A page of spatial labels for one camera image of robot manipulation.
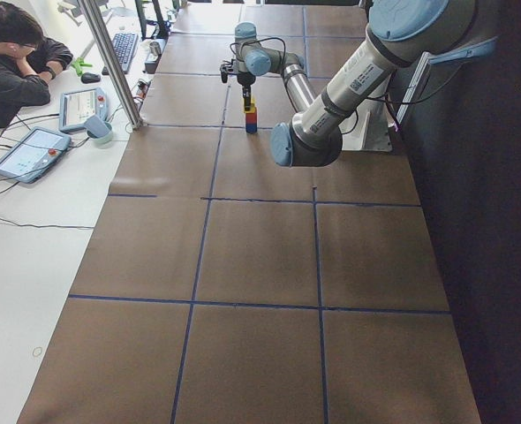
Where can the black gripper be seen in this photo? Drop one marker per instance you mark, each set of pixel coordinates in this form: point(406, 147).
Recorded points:
point(245, 80)

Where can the yellow wooden block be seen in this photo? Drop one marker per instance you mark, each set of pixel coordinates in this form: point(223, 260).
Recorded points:
point(250, 109)

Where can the red wooden block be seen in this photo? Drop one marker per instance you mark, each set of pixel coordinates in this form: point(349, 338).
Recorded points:
point(251, 118)

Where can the blue wooden block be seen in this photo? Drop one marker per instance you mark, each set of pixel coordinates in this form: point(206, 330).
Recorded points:
point(251, 128)

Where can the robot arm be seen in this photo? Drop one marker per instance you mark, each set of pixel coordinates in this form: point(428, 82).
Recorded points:
point(397, 34)

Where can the metal cup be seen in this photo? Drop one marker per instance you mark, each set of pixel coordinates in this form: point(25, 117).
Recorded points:
point(155, 49)

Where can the black keyboard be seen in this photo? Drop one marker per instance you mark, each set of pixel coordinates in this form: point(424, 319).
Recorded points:
point(125, 46)

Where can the light green bowl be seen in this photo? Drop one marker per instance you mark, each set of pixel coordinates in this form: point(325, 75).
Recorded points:
point(98, 131)

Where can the black computer mouse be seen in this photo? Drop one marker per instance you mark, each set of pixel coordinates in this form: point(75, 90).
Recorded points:
point(89, 78)

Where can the far blue teach pendant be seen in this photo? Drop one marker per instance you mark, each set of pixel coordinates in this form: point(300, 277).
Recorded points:
point(76, 107)

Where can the blue teach pendant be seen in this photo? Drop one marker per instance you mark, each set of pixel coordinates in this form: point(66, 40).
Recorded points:
point(76, 107)
point(34, 155)

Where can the green hand tool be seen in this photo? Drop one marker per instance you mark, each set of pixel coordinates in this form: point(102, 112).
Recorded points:
point(79, 65)

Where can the near blue teach pendant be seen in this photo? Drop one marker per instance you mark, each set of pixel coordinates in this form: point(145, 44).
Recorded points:
point(34, 155)

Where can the black control cabinet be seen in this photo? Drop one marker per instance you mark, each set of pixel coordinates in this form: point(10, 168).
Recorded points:
point(464, 145)

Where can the person in black jacket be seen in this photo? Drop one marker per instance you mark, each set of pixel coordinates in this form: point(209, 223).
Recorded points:
point(29, 61)

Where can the white side desk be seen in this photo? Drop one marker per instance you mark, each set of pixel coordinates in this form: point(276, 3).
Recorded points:
point(44, 230)

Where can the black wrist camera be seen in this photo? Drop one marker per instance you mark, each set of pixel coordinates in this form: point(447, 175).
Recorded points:
point(227, 69)

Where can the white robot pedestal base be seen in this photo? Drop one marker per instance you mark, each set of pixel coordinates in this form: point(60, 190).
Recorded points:
point(367, 129)

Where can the aluminium frame post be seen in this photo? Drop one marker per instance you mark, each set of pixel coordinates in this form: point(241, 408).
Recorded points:
point(100, 33)

